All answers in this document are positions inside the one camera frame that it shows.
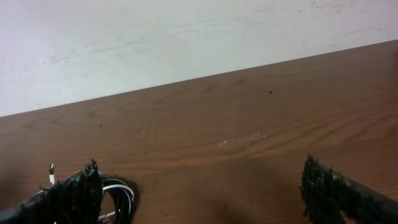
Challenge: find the black cable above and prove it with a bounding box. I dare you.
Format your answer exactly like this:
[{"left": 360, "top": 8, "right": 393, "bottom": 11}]
[{"left": 98, "top": 174, "right": 141, "bottom": 224}]

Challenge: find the white usb cable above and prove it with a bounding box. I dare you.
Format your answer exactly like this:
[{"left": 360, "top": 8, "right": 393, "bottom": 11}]
[{"left": 49, "top": 163, "right": 135, "bottom": 222}]

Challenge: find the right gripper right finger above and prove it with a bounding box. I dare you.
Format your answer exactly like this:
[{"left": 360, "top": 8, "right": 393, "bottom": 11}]
[{"left": 299, "top": 154, "right": 397, "bottom": 224}]

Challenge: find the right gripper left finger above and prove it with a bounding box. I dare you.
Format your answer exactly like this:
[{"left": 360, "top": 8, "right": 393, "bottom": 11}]
[{"left": 1, "top": 160, "right": 103, "bottom": 224}]

